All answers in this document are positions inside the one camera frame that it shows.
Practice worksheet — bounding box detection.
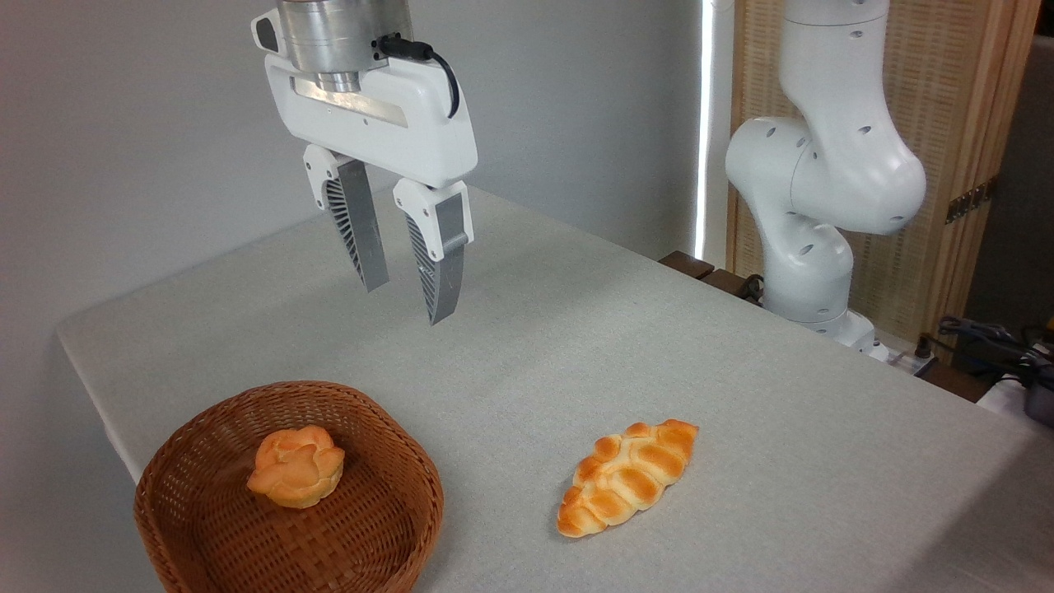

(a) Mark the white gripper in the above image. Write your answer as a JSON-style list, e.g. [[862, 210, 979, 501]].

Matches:
[[263, 54, 479, 326]]

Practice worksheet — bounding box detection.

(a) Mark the braided golden bread loaf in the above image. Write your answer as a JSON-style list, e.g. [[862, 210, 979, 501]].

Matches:
[[556, 418, 701, 540]]

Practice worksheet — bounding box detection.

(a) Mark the flower-shaped bread roll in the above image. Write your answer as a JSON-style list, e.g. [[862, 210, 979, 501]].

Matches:
[[246, 425, 347, 510]]

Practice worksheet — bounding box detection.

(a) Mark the brown woven wicker basket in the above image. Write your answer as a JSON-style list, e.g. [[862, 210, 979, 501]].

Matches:
[[133, 380, 445, 593]]

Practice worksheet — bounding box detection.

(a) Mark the dark brown wooden block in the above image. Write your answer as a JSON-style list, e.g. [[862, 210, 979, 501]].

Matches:
[[658, 250, 716, 282], [700, 268, 764, 306]]

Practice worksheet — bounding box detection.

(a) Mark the light grey tablecloth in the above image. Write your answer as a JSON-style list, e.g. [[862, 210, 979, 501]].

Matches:
[[56, 185, 1054, 593]]

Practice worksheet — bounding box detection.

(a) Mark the white power strip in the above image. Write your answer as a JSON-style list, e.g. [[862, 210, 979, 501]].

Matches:
[[884, 341, 940, 373]]

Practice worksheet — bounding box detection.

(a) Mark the metal screen hinge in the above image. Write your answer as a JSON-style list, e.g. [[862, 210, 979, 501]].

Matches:
[[944, 176, 998, 226]]

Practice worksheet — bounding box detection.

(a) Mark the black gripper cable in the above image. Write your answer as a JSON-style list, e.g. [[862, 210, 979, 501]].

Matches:
[[374, 34, 461, 119]]

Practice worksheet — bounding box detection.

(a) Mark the black cable bundle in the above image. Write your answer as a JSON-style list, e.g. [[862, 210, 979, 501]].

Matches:
[[916, 315, 1054, 390]]

